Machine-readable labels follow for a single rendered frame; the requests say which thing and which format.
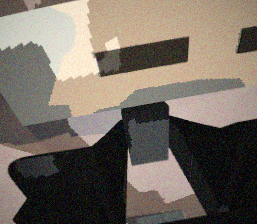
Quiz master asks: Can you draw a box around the black two-prong plug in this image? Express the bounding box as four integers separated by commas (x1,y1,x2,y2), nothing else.
121,101,169,166

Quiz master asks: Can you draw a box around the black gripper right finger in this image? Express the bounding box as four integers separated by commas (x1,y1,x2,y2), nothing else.
169,115,257,215

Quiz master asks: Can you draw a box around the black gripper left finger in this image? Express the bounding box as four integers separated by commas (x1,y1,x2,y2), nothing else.
8,120,128,224

